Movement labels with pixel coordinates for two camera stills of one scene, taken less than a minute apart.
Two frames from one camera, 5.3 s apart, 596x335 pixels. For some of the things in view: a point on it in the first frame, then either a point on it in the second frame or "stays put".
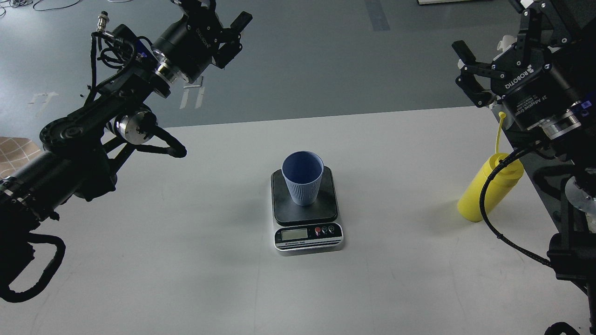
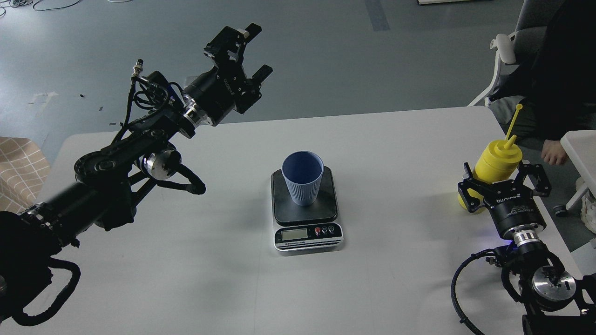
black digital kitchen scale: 311,229 stays put
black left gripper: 189,44 → 214,94
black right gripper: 521,75 → 514,209
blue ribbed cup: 303,170 stays put
